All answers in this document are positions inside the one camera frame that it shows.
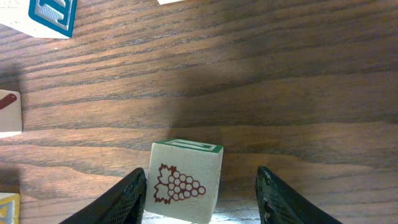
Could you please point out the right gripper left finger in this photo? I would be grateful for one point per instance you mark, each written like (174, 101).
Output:
(121, 204)

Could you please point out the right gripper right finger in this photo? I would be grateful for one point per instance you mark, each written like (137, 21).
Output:
(280, 203)

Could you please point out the red edged grape block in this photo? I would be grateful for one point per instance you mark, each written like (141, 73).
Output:
(183, 179)

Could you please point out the yellow edged white block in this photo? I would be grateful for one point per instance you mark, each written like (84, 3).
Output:
(10, 208)

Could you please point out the white block centre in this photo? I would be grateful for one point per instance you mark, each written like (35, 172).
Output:
(11, 113)

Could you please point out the white block upper middle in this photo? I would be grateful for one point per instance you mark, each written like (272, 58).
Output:
(164, 2)

